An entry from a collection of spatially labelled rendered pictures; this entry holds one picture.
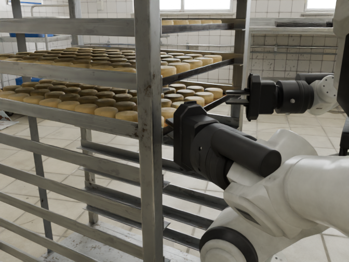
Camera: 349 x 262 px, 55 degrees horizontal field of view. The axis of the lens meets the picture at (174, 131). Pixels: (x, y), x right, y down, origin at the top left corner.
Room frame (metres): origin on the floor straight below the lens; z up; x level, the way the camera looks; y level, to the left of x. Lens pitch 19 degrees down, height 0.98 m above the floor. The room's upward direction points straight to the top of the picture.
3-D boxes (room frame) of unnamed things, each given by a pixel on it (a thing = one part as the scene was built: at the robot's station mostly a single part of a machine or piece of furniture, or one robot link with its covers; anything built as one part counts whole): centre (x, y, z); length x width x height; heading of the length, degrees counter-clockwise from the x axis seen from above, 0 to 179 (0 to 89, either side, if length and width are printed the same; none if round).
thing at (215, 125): (0.51, -0.05, 0.78); 0.12 x 0.10 x 0.13; 30
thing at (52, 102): (0.77, 0.29, 0.78); 0.05 x 0.05 x 0.02
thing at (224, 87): (1.06, 0.10, 0.78); 0.64 x 0.03 x 0.03; 60
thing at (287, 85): (0.87, -0.26, 0.78); 0.12 x 0.10 x 0.13; 90
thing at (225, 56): (1.06, 0.10, 0.87); 0.64 x 0.03 x 0.03; 60
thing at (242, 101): (0.87, -0.17, 0.76); 0.06 x 0.03 x 0.02; 90
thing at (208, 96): (0.84, -0.08, 0.78); 0.05 x 0.05 x 0.02
